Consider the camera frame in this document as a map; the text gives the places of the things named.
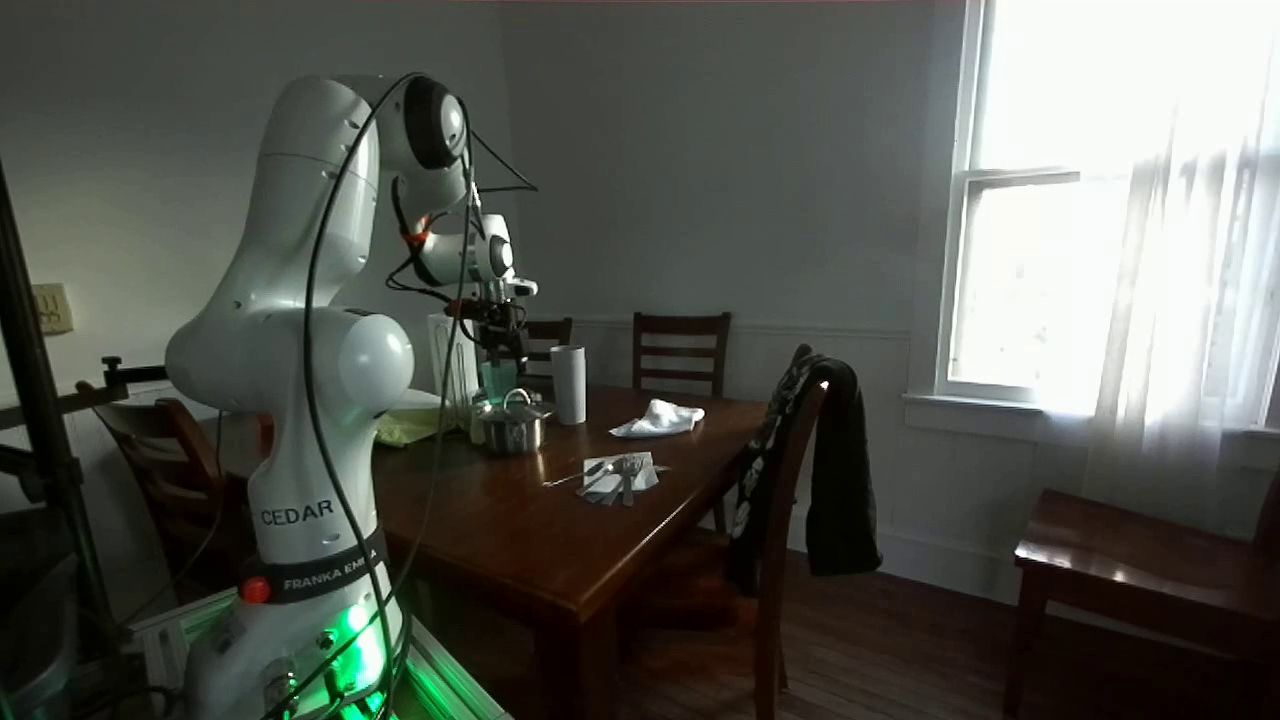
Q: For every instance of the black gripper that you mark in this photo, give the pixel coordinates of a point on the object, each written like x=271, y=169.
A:
x=499, y=324

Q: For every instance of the silver pot lid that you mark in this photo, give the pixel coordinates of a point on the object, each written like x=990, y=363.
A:
x=509, y=406

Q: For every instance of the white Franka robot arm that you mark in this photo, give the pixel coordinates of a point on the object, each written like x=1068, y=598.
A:
x=304, y=363

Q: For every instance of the dark wooden chair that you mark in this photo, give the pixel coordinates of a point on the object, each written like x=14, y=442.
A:
x=682, y=354
x=546, y=348
x=172, y=482

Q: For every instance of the white cylindrical roll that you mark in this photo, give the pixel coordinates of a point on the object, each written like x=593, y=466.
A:
x=570, y=387

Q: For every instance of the yellow-green cloth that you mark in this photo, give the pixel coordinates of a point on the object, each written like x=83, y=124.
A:
x=417, y=425

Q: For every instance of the crumpled white cloth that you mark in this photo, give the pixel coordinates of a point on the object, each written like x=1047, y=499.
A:
x=663, y=420

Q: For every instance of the white paper napkin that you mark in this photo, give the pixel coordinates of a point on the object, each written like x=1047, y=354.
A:
x=637, y=466

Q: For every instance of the robot mounting platform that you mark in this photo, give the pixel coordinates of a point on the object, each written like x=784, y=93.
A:
x=440, y=683

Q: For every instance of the wooden chair with jacket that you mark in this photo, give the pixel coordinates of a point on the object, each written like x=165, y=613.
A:
x=783, y=535

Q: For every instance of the black jacket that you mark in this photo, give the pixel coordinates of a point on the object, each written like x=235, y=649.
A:
x=842, y=466

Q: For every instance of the large bright window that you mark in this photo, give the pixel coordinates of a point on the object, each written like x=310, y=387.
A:
x=1041, y=200

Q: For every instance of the dark wooden side table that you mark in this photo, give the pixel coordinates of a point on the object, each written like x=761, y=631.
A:
x=1146, y=554

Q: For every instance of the sheer white curtain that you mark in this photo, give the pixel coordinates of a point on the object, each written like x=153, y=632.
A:
x=1203, y=243

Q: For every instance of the wall light switch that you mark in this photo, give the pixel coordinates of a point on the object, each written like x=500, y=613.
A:
x=53, y=308

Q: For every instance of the black camera stand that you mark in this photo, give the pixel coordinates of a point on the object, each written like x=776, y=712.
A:
x=32, y=403

